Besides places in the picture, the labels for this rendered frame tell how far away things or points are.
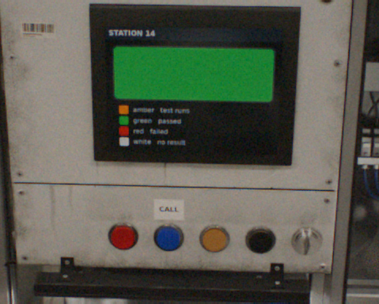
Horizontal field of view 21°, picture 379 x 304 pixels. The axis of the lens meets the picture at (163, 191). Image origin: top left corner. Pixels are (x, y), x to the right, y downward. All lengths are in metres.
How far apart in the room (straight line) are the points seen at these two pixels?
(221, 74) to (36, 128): 0.25
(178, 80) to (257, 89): 0.10
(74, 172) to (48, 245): 0.11
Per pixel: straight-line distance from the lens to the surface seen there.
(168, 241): 1.36
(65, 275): 1.39
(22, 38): 1.29
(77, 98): 1.30
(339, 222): 1.38
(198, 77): 1.26
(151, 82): 1.26
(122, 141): 1.29
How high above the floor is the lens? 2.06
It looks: 25 degrees down
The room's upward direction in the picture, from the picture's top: straight up
